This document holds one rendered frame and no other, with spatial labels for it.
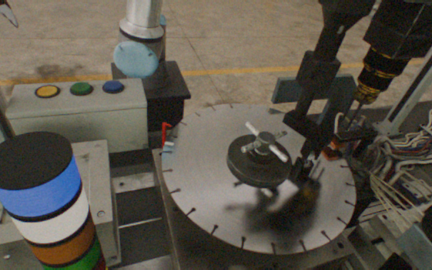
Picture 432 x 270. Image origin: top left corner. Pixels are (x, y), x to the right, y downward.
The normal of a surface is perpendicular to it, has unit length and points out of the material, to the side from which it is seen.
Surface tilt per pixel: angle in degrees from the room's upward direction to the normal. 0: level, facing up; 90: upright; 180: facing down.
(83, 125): 90
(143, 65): 97
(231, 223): 0
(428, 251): 90
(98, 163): 0
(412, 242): 90
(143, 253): 0
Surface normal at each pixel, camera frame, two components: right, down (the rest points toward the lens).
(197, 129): 0.13, -0.74
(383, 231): -0.94, 0.12
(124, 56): -0.03, 0.75
